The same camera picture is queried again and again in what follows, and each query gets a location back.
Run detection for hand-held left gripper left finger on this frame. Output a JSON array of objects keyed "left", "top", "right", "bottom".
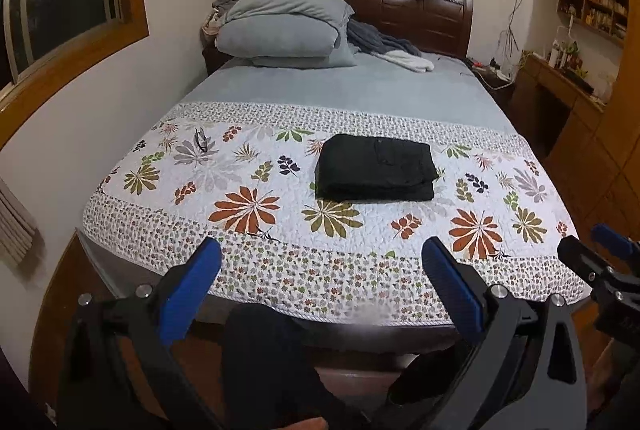
[{"left": 57, "top": 237, "right": 223, "bottom": 430}]

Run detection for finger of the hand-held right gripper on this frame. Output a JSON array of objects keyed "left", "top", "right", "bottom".
[
  {"left": 590, "top": 224, "right": 640, "bottom": 263},
  {"left": 557, "top": 235, "right": 615, "bottom": 283}
]

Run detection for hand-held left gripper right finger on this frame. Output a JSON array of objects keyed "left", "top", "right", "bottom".
[{"left": 387, "top": 237, "right": 588, "bottom": 430}]

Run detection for black pants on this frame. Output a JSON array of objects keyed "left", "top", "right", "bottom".
[{"left": 314, "top": 134, "right": 438, "bottom": 203}]

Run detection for floral quilt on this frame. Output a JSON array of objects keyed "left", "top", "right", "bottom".
[{"left": 82, "top": 102, "right": 588, "bottom": 326}]

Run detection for person's leg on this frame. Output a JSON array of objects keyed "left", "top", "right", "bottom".
[{"left": 222, "top": 302, "right": 371, "bottom": 430}]

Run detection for wooden desk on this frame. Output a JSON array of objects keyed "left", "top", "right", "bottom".
[{"left": 512, "top": 52, "right": 616, "bottom": 221}]

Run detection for beige pleated blind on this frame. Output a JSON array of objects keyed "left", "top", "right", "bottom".
[{"left": 0, "top": 177, "right": 41, "bottom": 267}]

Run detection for dark wooden nightstand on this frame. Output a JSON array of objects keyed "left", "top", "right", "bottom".
[{"left": 470, "top": 57, "right": 516, "bottom": 111}]

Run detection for group of bottles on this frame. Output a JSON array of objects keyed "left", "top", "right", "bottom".
[{"left": 547, "top": 37, "right": 596, "bottom": 80}]

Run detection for power strip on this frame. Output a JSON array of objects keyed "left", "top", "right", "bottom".
[{"left": 470, "top": 60, "right": 511, "bottom": 83}]

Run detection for white cloth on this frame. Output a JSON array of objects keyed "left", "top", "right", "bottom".
[{"left": 382, "top": 50, "right": 436, "bottom": 73}]

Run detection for grey bed sheet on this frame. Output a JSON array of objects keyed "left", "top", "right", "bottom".
[{"left": 177, "top": 52, "right": 516, "bottom": 138}]

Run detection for pink cloth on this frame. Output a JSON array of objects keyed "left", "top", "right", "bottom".
[{"left": 201, "top": 7, "right": 223, "bottom": 35}]

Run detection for dark wooden headboard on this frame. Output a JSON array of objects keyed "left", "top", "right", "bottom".
[{"left": 264, "top": 0, "right": 474, "bottom": 60}]

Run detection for wooden bed frame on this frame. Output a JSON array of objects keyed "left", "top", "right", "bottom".
[{"left": 42, "top": 230, "right": 466, "bottom": 411}]

